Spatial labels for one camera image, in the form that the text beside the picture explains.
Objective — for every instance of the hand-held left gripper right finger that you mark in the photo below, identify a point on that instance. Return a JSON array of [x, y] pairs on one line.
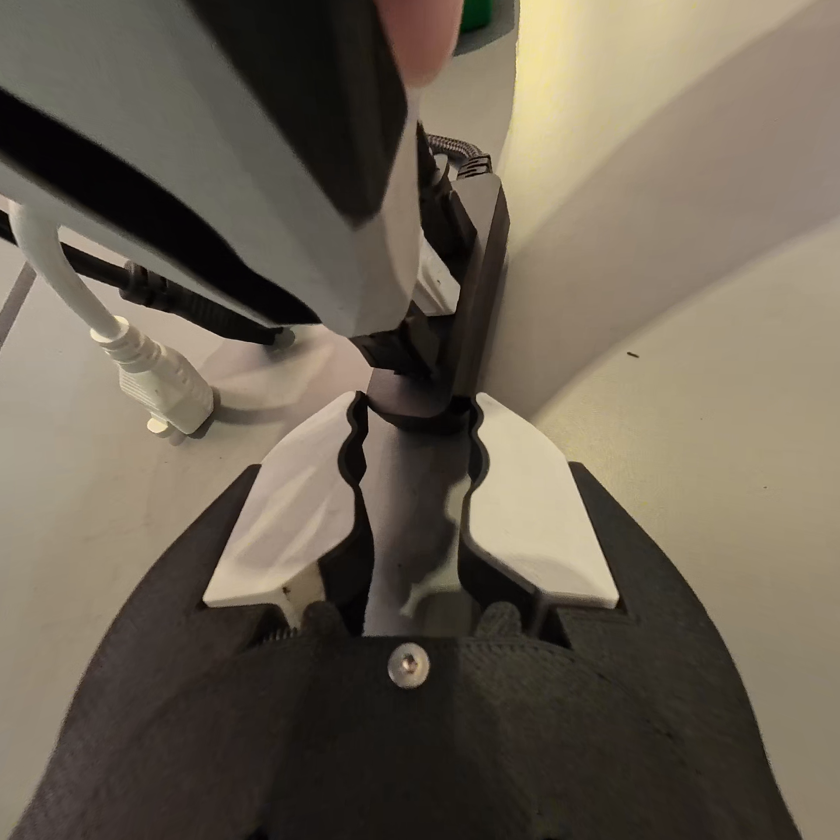
[[544, 525]]

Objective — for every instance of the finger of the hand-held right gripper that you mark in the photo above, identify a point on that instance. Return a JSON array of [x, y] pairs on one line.
[[131, 85], [65, 213]]

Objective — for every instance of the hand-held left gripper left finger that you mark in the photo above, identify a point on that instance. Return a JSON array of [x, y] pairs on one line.
[[282, 518]]

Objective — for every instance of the green plastic bin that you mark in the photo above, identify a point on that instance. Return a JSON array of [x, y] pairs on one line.
[[476, 16]]

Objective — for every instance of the black power strip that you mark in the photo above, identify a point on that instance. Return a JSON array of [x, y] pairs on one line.
[[489, 275]]

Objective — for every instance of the person's right hand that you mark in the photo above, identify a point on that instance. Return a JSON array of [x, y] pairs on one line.
[[423, 39]]

